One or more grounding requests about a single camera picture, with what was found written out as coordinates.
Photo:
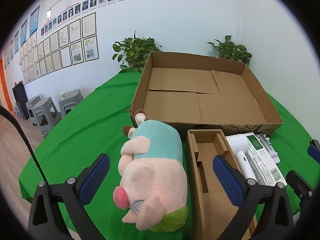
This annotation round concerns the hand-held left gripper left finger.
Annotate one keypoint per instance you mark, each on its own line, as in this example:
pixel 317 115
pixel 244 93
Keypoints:
pixel 96 177

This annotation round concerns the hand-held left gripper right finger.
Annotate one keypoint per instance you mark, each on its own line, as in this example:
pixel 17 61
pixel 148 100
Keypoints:
pixel 228 180

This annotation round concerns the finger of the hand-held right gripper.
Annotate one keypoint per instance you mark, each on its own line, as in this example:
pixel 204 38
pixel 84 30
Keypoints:
pixel 298 182
pixel 314 151

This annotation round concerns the small cardboard box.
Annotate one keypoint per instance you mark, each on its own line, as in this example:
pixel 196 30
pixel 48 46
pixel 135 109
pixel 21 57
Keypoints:
pixel 207 152

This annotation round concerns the white hair dryer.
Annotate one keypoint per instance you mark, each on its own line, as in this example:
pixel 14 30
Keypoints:
pixel 237 142

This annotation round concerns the pink pig plush toy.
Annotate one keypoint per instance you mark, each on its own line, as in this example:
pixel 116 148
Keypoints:
pixel 155 170

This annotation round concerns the large cardboard box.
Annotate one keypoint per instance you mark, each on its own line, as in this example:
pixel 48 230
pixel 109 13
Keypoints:
pixel 200 105

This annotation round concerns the white package with green label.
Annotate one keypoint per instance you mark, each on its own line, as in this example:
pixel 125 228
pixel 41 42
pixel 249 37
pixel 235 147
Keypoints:
pixel 262 160

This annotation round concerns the white plastic attachment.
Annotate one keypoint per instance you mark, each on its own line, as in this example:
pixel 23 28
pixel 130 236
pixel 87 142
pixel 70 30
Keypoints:
pixel 271 152

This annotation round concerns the green tablecloth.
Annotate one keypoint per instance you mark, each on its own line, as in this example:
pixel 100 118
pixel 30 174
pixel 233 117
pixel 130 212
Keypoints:
pixel 87 130

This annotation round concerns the grey plastic stool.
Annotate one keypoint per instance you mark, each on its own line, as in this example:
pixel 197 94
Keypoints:
pixel 32 103
pixel 46 115
pixel 71 102

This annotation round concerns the white paper cup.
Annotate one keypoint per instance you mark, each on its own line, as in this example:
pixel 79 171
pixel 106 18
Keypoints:
pixel 62 95

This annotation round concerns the black cabinet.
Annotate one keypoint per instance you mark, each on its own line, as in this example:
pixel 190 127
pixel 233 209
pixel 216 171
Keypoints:
pixel 21 100

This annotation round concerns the small potted plant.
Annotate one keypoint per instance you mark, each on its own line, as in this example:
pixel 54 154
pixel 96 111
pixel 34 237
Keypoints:
pixel 232 50

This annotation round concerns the bushy potted plant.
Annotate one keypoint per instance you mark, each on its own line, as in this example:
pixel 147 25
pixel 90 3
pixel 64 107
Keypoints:
pixel 135 50

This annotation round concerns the wall of framed certificates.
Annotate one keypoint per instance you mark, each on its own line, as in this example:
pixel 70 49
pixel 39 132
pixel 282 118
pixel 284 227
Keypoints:
pixel 65 45

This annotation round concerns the blue wall poster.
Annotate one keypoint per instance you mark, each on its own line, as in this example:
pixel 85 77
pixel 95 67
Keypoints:
pixel 23 32
pixel 16 42
pixel 35 20

